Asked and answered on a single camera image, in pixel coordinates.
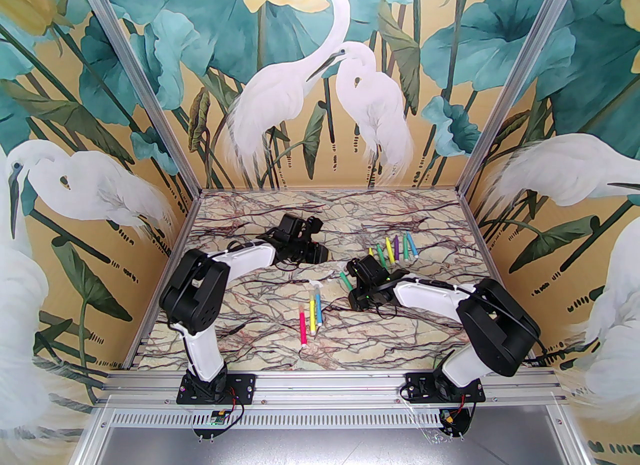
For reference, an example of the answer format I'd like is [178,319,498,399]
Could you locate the slotted aluminium panel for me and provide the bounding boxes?
[75,405,566,446]

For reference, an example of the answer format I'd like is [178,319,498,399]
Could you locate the grey metal panel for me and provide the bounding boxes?
[75,425,591,465]

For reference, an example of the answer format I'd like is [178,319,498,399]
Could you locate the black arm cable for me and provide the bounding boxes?
[520,338,556,366]
[227,213,326,274]

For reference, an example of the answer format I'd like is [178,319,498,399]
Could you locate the thin aluminium frame rail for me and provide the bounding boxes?
[199,186,463,195]

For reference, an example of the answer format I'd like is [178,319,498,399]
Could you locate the wide aluminium frame rail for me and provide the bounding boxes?
[95,370,568,410]

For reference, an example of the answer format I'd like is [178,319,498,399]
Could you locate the small controller board with wires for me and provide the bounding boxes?
[194,393,247,441]
[434,393,476,440]

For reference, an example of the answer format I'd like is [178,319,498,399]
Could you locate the aluminium frame post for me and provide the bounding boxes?
[456,0,597,194]
[64,0,203,194]

